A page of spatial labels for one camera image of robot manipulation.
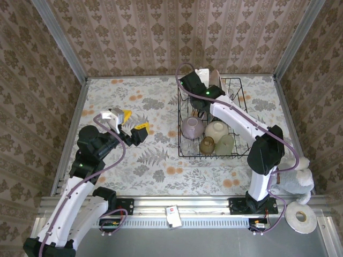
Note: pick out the lilac ceramic bowl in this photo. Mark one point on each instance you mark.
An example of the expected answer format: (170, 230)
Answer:
(191, 128)

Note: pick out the cream ceramic bowl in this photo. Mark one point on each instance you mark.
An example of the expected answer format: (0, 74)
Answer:
(216, 129)

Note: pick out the amber textured glass tumbler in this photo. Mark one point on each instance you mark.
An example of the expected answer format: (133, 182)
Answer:
(207, 146)

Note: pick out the small clear glass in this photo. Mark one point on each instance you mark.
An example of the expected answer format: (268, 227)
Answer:
(187, 146)

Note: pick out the pale green textured glass tumbler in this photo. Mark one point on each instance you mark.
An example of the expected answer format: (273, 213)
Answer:
(224, 146)

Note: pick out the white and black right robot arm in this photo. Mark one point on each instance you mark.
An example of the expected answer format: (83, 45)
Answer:
(235, 117)

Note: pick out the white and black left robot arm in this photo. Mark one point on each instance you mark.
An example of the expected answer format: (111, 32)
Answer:
(61, 208)

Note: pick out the floral tablecloth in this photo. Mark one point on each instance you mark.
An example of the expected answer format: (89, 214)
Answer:
(150, 171)

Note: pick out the small white device red label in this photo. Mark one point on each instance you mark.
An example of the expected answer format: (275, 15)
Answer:
(172, 214)

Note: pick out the grey and white plush toy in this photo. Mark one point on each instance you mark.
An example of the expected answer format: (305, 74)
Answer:
(297, 182)

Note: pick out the grey metal shelf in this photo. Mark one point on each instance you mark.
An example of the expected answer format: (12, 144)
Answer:
(187, 243)

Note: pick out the white tape roll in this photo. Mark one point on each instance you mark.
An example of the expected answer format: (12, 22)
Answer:
(290, 217)

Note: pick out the aluminium table side rail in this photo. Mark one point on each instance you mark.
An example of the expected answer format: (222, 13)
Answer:
(284, 107)
(60, 174)

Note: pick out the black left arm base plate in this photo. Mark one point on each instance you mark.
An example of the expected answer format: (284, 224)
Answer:
(126, 206)

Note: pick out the aluminium mounting rail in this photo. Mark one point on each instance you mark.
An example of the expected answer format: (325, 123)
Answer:
(150, 207)

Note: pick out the aluminium frame post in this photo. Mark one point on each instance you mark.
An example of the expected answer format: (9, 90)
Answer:
(297, 40)
(64, 45)

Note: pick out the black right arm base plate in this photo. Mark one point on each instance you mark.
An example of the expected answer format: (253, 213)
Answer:
(238, 206)

